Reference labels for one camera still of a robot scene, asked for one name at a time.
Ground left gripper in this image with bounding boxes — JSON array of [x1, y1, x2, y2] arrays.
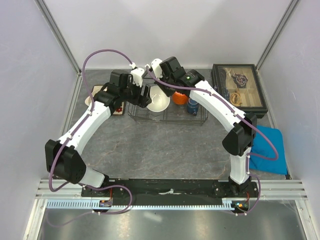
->
[[120, 76, 152, 109]]

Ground orange mug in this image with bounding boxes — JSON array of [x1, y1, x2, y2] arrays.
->
[[172, 91, 188, 105]]

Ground white ribbed bowl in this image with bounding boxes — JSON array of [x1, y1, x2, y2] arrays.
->
[[146, 85, 171, 113]]

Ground blue mug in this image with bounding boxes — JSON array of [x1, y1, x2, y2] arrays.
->
[[186, 98, 199, 116]]

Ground square floral plate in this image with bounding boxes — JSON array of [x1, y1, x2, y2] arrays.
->
[[91, 85, 126, 116]]

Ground cream plate blue spiral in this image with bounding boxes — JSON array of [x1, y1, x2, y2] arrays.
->
[[84, 96, 92, 106]]

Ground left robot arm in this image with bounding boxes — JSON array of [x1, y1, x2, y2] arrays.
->
[[44, 67, 151, 197]]

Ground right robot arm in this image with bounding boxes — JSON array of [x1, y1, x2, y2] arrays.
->
[[151, 56, 257, 197]]

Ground black glass-lid jewelry box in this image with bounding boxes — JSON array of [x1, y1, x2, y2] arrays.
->
[[211, 64, 268, 119]]

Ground blue cloth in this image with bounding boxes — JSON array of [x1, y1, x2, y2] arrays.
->
[[249, 125, 288, 175]]

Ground black wire dish rack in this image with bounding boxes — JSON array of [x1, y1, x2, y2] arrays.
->
[[127, 77, 210, 127]]

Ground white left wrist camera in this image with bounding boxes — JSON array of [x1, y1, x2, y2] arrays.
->
[[129, 62, 145, 88]]

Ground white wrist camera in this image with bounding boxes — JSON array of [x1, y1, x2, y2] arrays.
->
[[146, 58, 163, 79], [129, 62, 145, 88]]

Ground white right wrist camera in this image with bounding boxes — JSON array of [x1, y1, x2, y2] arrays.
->
[[146, 58, 163, 79]]

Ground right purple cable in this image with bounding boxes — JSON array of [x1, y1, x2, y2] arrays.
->
[[146, 65, 279, 216]]

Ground purple cable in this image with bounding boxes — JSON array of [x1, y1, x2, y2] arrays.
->
[[48, 49, 137, 227], [146, 65, 279, 216]]

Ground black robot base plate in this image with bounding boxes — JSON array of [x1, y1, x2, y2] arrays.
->
[[81, 178, 259, 206]]

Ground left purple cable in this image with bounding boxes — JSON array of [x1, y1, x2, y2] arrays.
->
[[48, 49, 137, 227]]

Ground grey slotted cable duct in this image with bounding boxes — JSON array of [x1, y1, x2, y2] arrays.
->
[[46, 199, 240, 211]]

